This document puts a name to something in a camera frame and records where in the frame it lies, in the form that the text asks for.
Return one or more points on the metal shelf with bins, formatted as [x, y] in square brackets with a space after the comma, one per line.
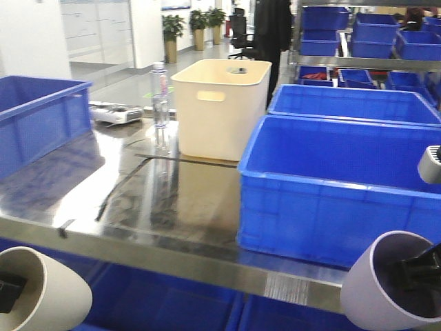
[339, 34]

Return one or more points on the rear blue plastic bin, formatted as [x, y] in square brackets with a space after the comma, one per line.
[354, 104]

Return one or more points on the clear water bottle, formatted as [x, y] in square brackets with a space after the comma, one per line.
[160, 95]

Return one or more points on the stainless steel table frame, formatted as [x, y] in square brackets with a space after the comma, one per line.
[127, 195]

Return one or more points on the blue plastic bin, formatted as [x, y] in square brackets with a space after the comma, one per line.
[39, 115]
[354, 104]
[324, 190]

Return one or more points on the cream plastic storage bin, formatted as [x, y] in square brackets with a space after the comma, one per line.
[218, 103]

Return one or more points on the person in black clothes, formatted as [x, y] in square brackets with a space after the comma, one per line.
[272, 36]

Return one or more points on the front blue plastic bin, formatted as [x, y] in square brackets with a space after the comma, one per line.
[324, 190]

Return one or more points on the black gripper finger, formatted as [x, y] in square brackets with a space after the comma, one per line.
[420, 272]
[12, 286]

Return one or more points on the black office chair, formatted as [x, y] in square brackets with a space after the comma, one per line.
[241, 39]

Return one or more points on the white power strip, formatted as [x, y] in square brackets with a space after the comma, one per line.
[115, 114]

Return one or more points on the beige plastic cup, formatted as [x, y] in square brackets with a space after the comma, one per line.
[55, 297]

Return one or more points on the left blue plastic bin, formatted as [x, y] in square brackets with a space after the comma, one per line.
[39, 115]

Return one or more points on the lower left blue bin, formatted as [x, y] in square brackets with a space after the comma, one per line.
[126, 298]

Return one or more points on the lower right blue bin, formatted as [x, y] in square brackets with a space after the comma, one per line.
[261, 313]

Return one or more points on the purple plastic cup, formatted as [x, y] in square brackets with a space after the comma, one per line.
[370, 296]

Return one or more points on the grey cup in bin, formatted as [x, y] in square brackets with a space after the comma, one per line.
[429, 165]

